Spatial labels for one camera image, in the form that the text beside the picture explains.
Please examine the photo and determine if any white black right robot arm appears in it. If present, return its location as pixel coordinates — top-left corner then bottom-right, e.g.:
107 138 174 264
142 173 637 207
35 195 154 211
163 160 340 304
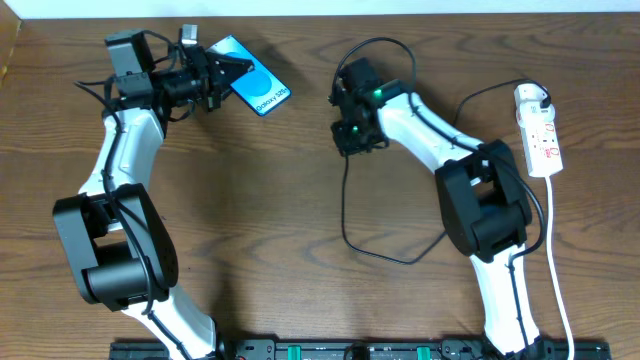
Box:
329 58 541 359

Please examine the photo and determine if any white power strip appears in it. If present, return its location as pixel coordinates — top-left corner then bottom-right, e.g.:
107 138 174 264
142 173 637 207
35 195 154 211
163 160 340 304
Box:
519 120 563 178

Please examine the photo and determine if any black USB charging cable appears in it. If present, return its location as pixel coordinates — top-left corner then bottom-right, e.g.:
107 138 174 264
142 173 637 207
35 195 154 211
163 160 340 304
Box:
340 78 553 266

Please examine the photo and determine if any white power strip cord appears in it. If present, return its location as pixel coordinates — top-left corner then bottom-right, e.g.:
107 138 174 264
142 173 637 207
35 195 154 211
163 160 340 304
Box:
543 174 576 360

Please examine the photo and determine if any blue Galaxy smartphone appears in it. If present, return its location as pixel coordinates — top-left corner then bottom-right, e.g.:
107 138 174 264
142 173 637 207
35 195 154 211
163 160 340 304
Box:
207 35 292 116

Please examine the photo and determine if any white USB charger adapter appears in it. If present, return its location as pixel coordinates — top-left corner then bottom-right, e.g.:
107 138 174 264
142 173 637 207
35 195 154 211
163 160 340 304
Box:
514 83 556 128

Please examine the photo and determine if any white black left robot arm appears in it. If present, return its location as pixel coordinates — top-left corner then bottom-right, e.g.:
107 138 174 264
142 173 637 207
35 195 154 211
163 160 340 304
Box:
52 29 258 359

